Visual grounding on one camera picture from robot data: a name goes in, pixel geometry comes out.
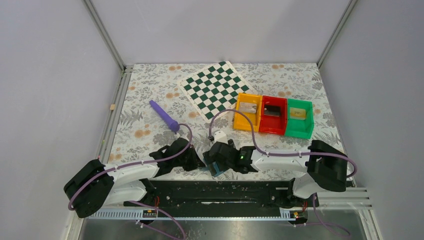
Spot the blue leather card holder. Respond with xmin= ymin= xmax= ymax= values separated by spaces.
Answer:
xmin=204 ymin=158 xmax=227 ymax=177

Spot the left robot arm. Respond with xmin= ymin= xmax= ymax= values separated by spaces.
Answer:
xmin=63 ymin=137 xmax=206 ymax=218

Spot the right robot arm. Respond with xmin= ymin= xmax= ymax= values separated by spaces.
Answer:
xmin=203 ymin=140 xmax=348 ymax=199

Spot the silver card in yellow bin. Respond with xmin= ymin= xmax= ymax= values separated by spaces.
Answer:
xmin=238 ymin=102 xmax=257 ymax=114

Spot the black card in red bin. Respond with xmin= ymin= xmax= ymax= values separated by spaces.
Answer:
xmin=263 ymin=104 xmax=281 ymax=117

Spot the gold card in green bin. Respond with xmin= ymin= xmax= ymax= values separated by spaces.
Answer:
xmin=289 ymin=107 xmax=307 ymax=121

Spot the yellow plastic bin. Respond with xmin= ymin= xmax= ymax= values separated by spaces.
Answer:
xmin=233 ymin=93 xmax=263 ymax=132

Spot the red plastic bin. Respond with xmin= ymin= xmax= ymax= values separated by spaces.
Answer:
xmin=258 ymin=95 xmax=288 ymax=136

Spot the green white chessboard mat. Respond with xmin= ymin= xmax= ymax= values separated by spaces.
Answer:
xmin=177 ymin=61 xmax=257 ymax=123

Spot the floral patterned table mat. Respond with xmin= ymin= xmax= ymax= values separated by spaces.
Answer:
xmin=102 ymin=61 xmax=344 ymax=165

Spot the green plastic bin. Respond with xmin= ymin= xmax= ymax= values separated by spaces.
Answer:
xmin=285 ymin=98 xmax=314 ymax=139

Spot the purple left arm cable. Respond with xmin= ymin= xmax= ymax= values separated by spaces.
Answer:
xmin=67 ymin=123 xmax=194 ymax=212

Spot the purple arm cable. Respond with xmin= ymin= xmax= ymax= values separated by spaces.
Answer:
xmin=208 ymin=109 xmax=359 ymax=180
xmin=67 ymin=123 xmax=194 ymax=212

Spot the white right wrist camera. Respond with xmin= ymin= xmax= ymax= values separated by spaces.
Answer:
xmin=208 ymin=130 xmax=228 ymax=144

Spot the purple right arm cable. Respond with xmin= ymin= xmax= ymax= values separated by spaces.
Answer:
xmin=208 ymin=109 xmax=359 ymax=180

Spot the purple cylindrical handle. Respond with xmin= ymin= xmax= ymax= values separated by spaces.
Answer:
xmin=149 ymin=100 xmax=180 ymax=134

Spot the white slotted cable duct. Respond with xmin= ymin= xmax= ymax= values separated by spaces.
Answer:
xmin=88 ymin=208 xmax=300 ymax=221

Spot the left aluminium frame post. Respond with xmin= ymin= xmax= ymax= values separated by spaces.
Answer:
xmin=82 ymin=0 xmax=126 ymax=71

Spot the aluminium frame post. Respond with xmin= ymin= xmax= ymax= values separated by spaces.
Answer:
xmin=316 ymin=0 xmax=359 ymax=69
xmin=82 ymin=0 xmax=126 ymax=71

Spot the right aluminium frame post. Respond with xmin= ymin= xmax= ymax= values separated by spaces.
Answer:
xmin=316 ymin=0 xmax=359 ymax=69

